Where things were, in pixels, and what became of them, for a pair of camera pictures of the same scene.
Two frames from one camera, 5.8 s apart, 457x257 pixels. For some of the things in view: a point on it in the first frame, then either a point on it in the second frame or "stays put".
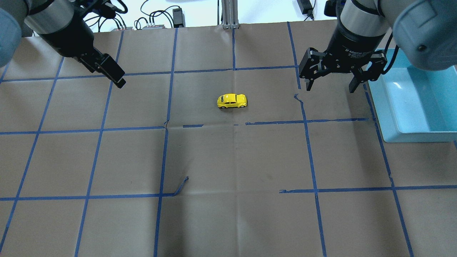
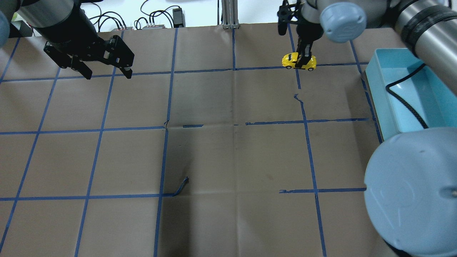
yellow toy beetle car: x=232 y=100 -> x=287 y=59
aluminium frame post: x=230 y=14 stays put
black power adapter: x=179 y=18 stays put
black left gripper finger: x=111 y=70 -> x=121 y=56
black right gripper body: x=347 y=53 -> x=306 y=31
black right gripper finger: x=353 y=84 -> x=304 y=50
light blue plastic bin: x=415 y=105 stays put
